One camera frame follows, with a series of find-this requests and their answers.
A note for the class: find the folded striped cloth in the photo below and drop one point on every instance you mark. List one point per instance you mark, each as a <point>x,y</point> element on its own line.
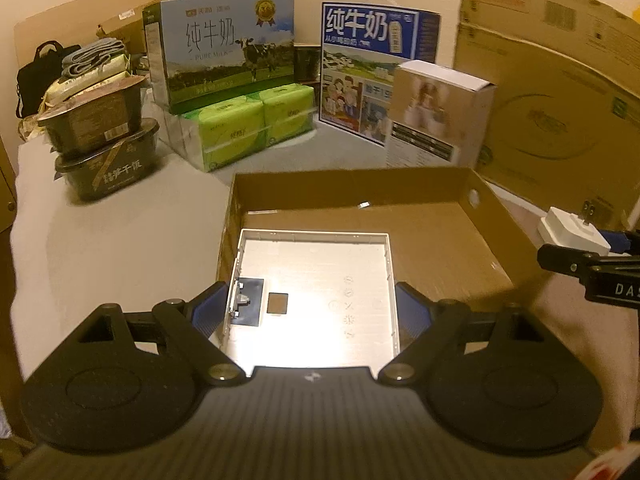
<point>91,56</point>

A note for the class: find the green tissue pack bundle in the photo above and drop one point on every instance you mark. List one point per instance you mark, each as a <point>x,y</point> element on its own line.
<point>217,135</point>

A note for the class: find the white product box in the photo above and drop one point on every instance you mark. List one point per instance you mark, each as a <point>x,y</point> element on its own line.
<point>438,116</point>

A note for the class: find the black bag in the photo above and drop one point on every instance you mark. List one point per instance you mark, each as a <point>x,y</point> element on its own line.
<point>34,79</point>

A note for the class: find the white flat panel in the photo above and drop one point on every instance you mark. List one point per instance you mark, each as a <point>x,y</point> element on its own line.
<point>310,299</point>

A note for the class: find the large brown cardboard box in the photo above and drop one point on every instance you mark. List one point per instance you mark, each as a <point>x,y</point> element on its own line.
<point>563,129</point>

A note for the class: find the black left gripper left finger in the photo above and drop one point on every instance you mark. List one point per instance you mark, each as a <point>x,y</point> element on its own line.
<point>122,380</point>

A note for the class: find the upper black food container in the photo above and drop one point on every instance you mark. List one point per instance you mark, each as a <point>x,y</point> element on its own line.
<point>84,123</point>

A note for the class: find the dark blue milk carton box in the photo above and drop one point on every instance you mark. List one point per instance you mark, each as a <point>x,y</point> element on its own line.
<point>361,46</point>

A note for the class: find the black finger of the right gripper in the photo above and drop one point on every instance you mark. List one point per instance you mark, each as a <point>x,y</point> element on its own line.
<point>606,279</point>

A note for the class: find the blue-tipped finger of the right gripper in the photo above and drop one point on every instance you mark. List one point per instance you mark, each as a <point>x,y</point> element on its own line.
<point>623,242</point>

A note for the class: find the small brown cardboard box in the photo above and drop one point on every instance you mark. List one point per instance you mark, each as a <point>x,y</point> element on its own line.
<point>127,26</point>

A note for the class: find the white power adapter plug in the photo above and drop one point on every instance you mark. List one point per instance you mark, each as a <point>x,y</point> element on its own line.
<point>561,228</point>

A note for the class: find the small dark box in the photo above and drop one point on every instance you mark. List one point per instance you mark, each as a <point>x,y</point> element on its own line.
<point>307,61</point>

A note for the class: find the light blue milk carton box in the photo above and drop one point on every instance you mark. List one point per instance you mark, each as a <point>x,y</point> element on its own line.
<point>206,51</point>

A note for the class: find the brown cardboard tray box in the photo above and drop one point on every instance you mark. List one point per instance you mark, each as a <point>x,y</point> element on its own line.
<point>450,236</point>

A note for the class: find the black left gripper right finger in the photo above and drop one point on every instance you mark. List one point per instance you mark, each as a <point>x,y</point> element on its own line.
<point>497,380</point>

